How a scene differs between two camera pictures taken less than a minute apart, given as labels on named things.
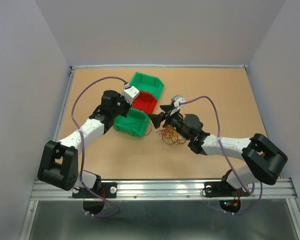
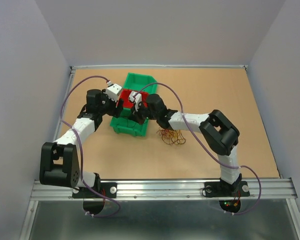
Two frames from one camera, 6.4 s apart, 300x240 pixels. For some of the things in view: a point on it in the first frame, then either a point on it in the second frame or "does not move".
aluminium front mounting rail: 161,190 does not move
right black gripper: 157,118 to 136,116
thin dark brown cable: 151,124 to 127,124
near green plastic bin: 135,124 does not move
